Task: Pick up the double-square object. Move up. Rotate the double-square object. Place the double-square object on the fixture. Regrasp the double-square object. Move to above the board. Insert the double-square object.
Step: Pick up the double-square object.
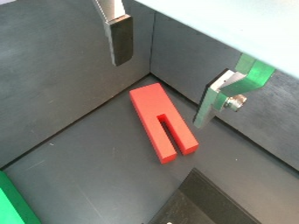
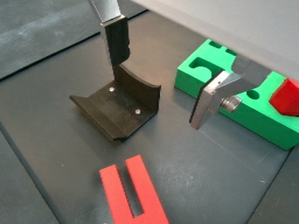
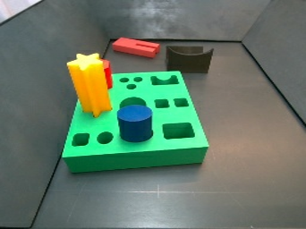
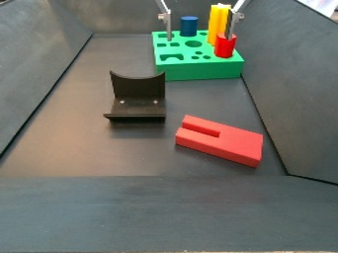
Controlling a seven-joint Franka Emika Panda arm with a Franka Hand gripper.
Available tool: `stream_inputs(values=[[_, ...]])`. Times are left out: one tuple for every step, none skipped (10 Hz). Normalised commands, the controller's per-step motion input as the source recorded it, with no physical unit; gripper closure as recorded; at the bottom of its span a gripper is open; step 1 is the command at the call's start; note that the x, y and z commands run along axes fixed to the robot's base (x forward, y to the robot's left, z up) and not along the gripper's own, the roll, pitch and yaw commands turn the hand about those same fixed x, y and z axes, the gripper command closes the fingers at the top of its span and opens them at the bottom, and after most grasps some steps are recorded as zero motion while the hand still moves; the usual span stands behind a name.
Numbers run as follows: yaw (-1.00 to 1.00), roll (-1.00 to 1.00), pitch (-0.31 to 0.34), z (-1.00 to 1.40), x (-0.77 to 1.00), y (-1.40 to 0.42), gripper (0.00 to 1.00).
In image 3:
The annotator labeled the black curved holder stand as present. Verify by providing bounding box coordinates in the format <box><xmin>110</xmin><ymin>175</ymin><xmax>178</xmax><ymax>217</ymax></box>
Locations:
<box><xmin>166</xmin><ymin>46</ymin><xmax>214</xmax><ymax>73</ymax></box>

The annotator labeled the red double-square block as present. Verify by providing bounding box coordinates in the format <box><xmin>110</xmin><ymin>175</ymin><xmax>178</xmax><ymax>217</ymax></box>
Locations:
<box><xmin>112</xmin><ymin>38</ymin><xmax>160</xmax><ymax>58</ymax></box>

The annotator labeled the green foam shape board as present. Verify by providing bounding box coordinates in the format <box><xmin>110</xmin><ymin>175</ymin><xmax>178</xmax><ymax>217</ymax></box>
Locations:
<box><xmin>63</xmin><ymin>72</ymin><xmax>210</xmax><ymax>173</ymax></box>

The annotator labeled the red hexagonal prism block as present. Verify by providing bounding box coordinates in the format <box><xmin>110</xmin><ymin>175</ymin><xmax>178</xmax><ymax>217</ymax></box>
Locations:
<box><xmin>100</xmin><ymin>59</ymin><xmax>112</xmax><ymax>89</ymax></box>

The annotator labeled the blue cylinder block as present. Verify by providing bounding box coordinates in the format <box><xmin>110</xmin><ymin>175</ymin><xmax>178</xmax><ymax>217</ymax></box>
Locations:
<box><xmin>118</xmin><ymin>105</ymin><xmax>154</xmax><ymax>142</ymax></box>

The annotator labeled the yellow star prism block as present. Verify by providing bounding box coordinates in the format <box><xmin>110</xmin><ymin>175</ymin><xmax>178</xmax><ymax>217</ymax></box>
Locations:
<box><xmin>67</xmin><ymin>53</ymin><xmax>112</xmax><ymax>117</ymax></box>

